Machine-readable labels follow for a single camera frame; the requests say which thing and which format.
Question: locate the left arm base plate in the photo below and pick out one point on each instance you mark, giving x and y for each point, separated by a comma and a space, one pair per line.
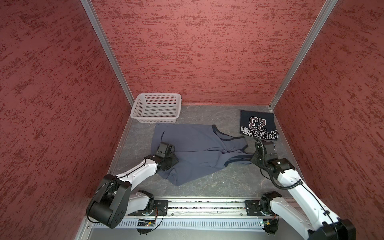
160, 207

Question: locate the navy tank top red trim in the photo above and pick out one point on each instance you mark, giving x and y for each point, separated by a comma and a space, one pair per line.
258, 125

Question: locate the grey-blue tank top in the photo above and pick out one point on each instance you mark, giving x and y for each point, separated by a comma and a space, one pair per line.
201, 149

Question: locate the right corner aluminium profile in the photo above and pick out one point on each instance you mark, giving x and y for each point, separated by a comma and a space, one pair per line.
318, 24

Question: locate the white plastic laundry basket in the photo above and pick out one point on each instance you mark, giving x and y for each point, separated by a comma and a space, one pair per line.
157, 108

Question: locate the white slotted cable duct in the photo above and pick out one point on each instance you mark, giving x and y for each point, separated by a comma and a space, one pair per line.
253, 225

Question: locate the left corner aluminium profile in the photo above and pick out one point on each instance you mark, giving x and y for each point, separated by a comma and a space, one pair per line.
97, 26

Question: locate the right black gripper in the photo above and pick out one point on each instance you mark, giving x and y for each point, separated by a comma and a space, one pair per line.
253, 159

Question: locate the aluminium front rail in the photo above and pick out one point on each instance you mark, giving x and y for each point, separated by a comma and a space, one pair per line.
207, 205

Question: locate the right circuit board with wires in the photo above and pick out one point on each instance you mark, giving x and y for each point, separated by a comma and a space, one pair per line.
271, 226

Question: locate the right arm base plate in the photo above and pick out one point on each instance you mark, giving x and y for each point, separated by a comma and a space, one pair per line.
253, 207

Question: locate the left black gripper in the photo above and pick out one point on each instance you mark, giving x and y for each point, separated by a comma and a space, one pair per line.
175, 161

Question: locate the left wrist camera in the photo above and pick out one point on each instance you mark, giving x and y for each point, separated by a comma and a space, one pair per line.
164, 150

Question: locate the circuit board with wires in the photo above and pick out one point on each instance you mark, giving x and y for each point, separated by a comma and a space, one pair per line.
146, 223
271, 226

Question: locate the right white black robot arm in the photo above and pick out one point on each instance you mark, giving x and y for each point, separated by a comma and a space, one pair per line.
316, 221

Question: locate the left circuit board with wires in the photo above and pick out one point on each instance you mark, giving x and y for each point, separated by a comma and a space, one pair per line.
146, 223

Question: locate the corner aluminium profile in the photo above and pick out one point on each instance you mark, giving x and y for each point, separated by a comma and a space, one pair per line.
318, 24
97, 26

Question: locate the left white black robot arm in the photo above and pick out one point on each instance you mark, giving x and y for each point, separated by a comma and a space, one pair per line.
122, 185

